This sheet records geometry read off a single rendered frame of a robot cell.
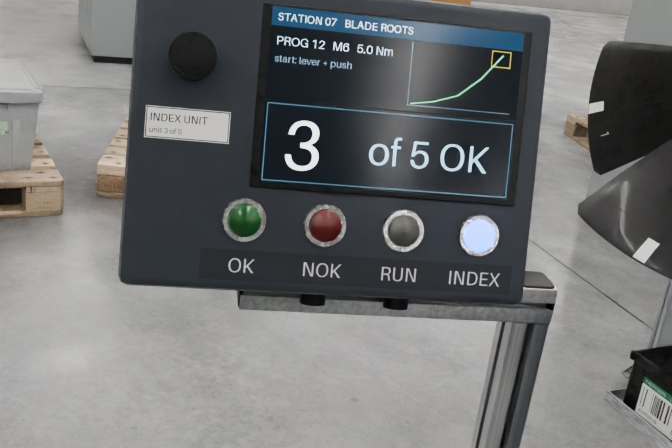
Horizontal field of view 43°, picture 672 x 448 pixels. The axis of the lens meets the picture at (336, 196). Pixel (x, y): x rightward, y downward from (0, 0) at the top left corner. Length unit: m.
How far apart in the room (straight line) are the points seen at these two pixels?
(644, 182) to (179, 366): 1.65
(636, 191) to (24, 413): 1.65
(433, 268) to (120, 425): 1.79
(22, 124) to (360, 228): 3.03
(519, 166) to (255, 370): 2.02
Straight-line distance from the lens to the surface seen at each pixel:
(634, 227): 1.15
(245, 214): 0.51
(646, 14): 4.13
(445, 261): 0.55
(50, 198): 3.50
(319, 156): 0.52
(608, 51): 1.49
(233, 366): 2.53
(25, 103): 3.49
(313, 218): 0.52
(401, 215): 0.53
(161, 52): 0.52
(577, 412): 2.64
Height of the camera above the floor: 1.31
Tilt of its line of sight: 19 degrees down
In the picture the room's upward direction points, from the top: 8 degrees clockwise
